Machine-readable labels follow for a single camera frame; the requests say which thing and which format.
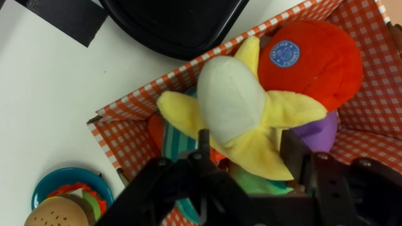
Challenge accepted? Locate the striped teal plush toy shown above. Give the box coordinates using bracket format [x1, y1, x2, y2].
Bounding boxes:
[160, 121, 199, 223]

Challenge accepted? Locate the toy burger on red plate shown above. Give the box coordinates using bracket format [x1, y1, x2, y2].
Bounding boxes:
[24, 182, 106, 226]

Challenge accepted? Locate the teal toy frying pan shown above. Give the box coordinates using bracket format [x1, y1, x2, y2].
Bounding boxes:
[30, 167, 114, 209]

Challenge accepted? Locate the black rectangular tray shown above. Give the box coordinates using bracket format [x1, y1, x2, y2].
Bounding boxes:
[99, 0, 248, 60]

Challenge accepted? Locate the yellow banana plush toy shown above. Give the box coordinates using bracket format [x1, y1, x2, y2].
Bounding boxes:
[157, 36, 326, 181]

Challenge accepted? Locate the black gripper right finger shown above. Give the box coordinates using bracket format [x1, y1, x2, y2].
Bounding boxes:
[280, 130, 402, 226]

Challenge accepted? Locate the purple plush toy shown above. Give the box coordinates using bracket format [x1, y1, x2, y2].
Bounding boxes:
[292, 111, 338, 152]

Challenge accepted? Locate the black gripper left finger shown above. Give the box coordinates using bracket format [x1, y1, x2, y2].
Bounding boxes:
[95, 129, 235, 226]

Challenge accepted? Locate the red apple plush toy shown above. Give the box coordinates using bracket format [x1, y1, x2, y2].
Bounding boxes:
[258, 20, 363, 111]

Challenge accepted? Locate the green plush toy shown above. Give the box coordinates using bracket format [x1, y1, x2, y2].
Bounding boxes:
[228, 164, 292, 196]

